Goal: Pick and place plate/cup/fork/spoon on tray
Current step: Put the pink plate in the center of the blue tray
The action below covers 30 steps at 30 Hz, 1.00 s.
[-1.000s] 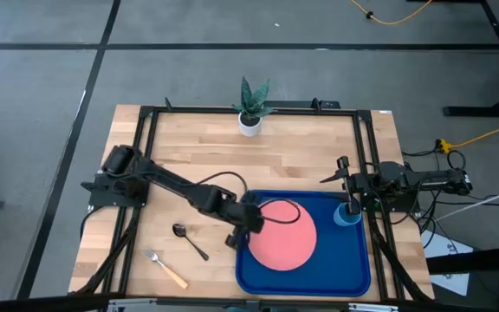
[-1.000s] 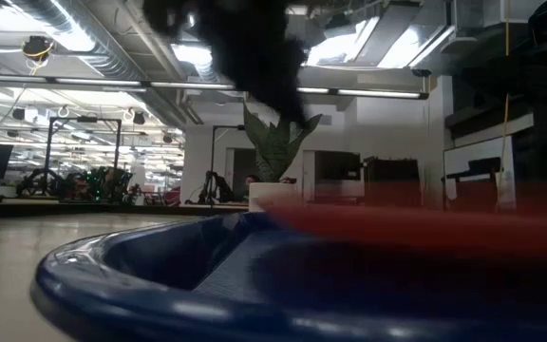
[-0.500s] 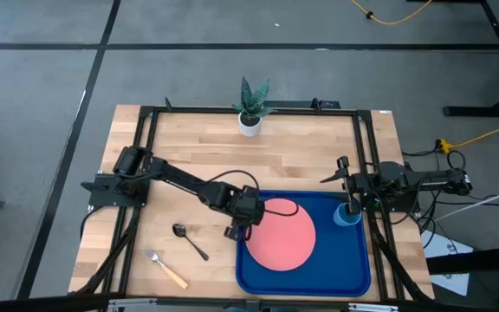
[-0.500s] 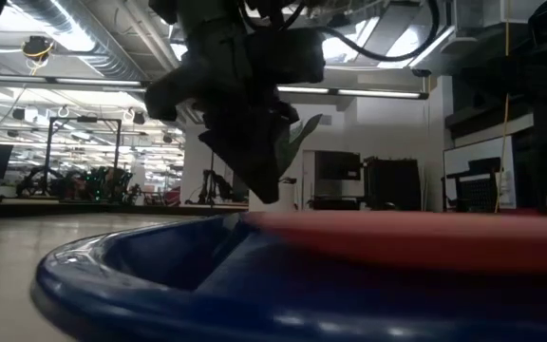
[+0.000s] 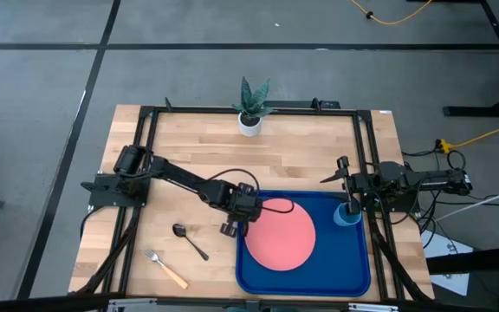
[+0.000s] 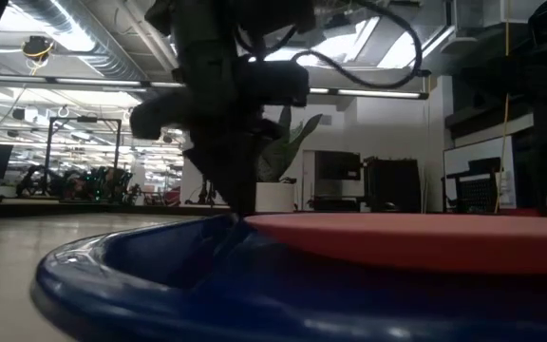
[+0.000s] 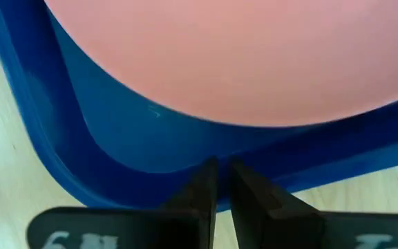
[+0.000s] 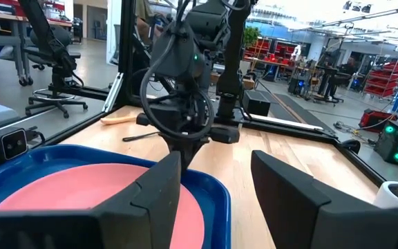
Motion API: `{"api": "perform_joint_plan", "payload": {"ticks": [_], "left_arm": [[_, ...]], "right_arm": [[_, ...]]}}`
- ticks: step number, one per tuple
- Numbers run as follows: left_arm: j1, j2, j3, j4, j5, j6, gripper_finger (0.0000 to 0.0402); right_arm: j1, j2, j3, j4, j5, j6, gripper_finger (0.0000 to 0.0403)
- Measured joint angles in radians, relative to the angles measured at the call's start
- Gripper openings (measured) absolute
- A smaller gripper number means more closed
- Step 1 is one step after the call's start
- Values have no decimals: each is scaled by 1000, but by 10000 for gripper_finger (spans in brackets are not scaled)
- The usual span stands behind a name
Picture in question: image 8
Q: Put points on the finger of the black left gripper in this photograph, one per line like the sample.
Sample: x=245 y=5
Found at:
x=176 y=144
x=191 y=148

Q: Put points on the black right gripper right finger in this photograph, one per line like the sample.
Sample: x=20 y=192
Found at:
x=306 y=214

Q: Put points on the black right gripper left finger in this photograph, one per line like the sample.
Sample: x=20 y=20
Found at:
x=116 y=224

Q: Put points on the pink round plate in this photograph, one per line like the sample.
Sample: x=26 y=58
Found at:
x=64 y=186

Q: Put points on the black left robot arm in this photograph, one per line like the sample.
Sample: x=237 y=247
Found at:
x=233 y=52

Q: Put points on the blue plastic tray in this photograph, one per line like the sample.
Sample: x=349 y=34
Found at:
x=47 y=157

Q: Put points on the black floor box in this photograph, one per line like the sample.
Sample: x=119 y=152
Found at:
x=256 y=103

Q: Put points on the black domed object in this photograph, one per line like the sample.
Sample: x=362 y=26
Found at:
x=351 y=147

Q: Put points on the black floor mat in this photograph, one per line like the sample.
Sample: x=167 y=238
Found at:
x=289 y=110

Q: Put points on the black computer green lights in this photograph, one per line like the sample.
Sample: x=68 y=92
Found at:
x=389 y=148

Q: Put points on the green leafy tree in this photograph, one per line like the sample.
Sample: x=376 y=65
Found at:
x=251 y=36

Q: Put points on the red toolbox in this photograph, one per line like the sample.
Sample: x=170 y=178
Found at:
x=375 y=121

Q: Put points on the red storage shelves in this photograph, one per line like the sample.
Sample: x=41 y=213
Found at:
x=282 y=52

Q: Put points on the black office chair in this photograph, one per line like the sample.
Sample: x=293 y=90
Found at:
x=66 y=34

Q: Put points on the red shelf rack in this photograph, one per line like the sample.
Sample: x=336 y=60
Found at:
x=382 y=84

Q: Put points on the person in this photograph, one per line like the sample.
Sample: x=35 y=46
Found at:
x=350 y=65

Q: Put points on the white frame bracket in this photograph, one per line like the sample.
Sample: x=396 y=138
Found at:
x=113 y=91

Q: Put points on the black aluminium table frame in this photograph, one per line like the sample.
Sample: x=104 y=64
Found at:
x=126 y=52

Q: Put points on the black pedestal stand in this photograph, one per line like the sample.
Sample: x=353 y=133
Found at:
x=328 y=86

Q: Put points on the black table-level camera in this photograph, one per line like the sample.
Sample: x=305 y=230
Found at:
x=7 y=145

